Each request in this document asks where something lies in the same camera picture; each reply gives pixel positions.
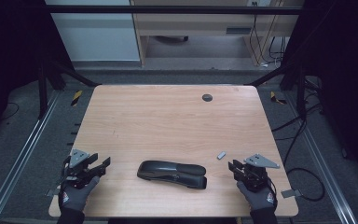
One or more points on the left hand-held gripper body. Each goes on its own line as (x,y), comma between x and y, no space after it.
(78,157)

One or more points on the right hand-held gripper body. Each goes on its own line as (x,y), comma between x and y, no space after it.
(256,174)

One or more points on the grey staple strip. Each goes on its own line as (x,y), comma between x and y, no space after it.
(221,155)

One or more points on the black stapler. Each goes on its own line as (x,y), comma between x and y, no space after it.
(171,173)

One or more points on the person's right hand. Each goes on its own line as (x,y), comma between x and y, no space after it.
(261,200)

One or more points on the person's left hand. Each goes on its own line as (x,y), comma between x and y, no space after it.
(74,199)

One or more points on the grey tape piece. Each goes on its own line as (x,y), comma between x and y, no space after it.
(50,193)
(290,193)

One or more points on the yellow black striped tape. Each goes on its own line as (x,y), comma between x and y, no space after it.
(76,97)
(275,98)

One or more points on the grey round table grommet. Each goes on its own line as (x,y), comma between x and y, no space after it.
(207,97)

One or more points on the white cabinet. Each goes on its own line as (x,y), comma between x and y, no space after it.
(96,37)

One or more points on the dark curtain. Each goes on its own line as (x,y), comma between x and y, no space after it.
(9,56)
(345,77)

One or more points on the aluminium floor rail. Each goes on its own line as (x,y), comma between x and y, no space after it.
(323,161)
(21,155)

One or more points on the black frame post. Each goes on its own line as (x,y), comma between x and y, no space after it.
(43,93)
(300,93)

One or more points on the black diagonal frame strut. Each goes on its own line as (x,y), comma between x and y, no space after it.
(270,75)
(74,74)

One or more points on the white wall socket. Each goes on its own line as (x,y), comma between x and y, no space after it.
(254,3)

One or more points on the black horizontal frame bar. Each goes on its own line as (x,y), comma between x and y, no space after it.
(167,9)

